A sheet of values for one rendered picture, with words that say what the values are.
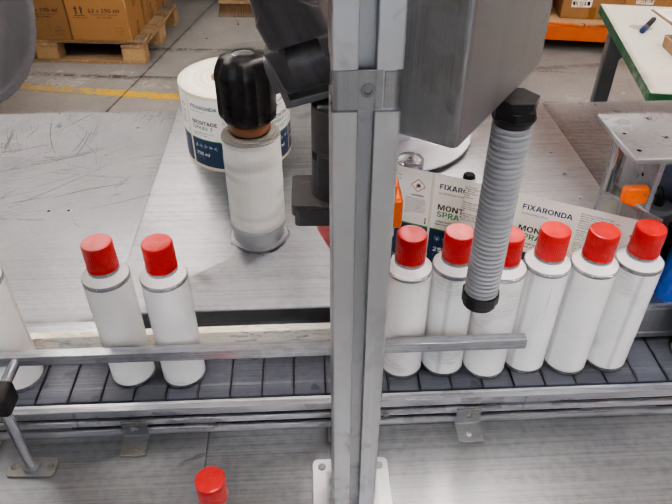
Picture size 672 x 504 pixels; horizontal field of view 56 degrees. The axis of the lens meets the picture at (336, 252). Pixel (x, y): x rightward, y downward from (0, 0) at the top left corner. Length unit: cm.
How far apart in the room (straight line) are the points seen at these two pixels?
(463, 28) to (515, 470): 55
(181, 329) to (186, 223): 36
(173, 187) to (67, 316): 30
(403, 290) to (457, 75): 35
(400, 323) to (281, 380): 17
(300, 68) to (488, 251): 24
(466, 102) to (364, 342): 24
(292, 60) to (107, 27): 356
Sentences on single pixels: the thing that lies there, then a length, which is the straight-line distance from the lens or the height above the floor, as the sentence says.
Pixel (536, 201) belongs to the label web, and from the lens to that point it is 81.
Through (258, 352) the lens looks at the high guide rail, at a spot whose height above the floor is 96.
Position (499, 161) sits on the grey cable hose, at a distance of 52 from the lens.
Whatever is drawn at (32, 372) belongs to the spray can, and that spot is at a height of 90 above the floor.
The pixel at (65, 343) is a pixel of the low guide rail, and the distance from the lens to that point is 87.
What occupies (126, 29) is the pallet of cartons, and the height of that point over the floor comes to 22.
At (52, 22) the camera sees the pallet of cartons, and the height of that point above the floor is 25.
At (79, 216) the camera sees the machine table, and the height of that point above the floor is 83.
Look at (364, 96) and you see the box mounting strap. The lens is 41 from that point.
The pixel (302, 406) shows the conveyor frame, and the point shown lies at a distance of 78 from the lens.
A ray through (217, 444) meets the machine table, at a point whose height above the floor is 83.
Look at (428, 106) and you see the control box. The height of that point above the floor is 131.
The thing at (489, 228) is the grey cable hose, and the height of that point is 117.
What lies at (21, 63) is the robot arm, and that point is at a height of 142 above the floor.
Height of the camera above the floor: 149
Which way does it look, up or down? 38 degrees down
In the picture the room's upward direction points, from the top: straight up
